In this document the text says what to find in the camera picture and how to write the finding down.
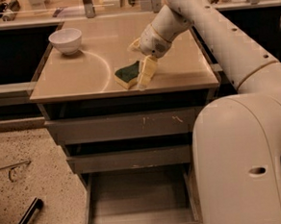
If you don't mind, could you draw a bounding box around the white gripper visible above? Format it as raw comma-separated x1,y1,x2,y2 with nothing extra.
128,25,171,87

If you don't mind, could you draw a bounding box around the green and yellow sponge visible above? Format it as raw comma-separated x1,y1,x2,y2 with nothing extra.
115,62,140,89

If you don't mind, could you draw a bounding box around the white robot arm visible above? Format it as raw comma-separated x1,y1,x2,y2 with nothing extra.
133,0,281,224

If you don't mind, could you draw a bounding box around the grey top drawer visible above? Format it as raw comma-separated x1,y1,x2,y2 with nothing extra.
45,108,196,145

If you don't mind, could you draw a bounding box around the grey drawer cabinet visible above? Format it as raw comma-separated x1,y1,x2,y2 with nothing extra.
31,13,219,216

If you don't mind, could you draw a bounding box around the grey middle drawer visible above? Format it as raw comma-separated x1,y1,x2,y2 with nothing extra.
66,144,192,174

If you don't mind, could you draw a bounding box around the open grey bottom drawer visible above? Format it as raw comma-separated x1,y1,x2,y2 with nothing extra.
85,164,202,224

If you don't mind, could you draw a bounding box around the white ceramic bowl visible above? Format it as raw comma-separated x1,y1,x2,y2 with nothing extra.
48,28,82,55

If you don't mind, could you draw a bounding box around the cable on floor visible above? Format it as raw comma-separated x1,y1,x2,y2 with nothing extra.
0,160,34,185

